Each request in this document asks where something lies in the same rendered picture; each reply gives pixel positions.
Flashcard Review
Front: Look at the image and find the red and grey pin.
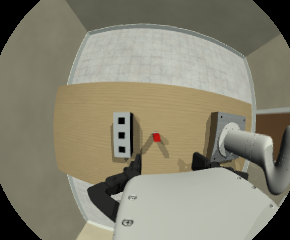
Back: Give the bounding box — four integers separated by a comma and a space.
153, 132, 161, 142

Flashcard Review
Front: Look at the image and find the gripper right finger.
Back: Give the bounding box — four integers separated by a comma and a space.
191, 152, 248, 181

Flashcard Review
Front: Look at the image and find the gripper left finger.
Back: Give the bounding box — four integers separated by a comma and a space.
87, 154, 141, 223

